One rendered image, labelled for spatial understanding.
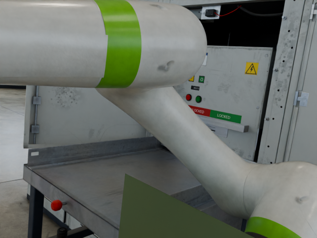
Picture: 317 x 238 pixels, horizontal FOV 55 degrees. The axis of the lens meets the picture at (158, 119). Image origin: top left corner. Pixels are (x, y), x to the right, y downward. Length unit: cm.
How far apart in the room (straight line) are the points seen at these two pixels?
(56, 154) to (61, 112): 30
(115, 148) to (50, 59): 109
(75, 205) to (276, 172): 58
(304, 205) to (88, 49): 45
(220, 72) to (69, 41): 112
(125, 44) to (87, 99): 115
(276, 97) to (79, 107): 88
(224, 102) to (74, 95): 70
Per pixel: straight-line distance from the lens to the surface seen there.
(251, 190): 68
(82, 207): 93
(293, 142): 121
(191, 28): 43
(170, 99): 59
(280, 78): 125
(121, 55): 37
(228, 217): 119
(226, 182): 69
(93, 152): 135
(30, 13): 36
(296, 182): 63
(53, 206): 98
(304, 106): 119
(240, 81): 136
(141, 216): 56
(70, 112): 150
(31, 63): 35
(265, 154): 128
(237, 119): 136
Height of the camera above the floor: 124
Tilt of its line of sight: 9 degrees down
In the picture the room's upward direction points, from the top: 7 degrees clockwise
